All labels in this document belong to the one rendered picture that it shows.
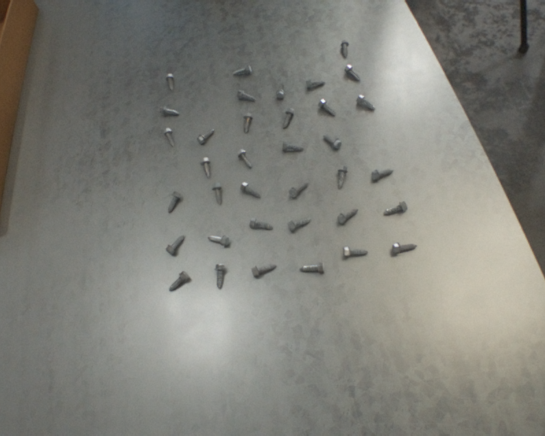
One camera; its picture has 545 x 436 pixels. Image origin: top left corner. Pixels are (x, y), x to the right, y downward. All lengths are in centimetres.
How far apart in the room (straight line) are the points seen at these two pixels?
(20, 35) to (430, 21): 131
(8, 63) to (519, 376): 73
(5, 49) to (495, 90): 129
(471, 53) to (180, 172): 125
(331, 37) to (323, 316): 37
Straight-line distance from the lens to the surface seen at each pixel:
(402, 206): 45
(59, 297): 50
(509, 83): 154
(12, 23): 77
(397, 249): 43
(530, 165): 136
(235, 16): 67
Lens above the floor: 105
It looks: 63 degrees down
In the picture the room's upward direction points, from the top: 18 degrees counter-clockwise
